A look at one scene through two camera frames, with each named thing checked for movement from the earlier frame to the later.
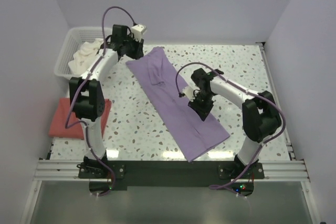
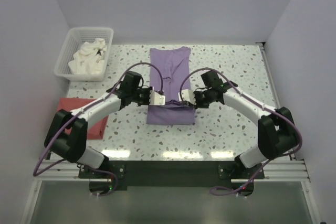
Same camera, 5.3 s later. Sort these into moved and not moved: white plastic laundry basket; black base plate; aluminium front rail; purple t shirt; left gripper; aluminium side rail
Moved: purple t shirt; left gripper
Not moved: white plastic laundry basket; aluminium front rail; aluminium side rail; black base plate
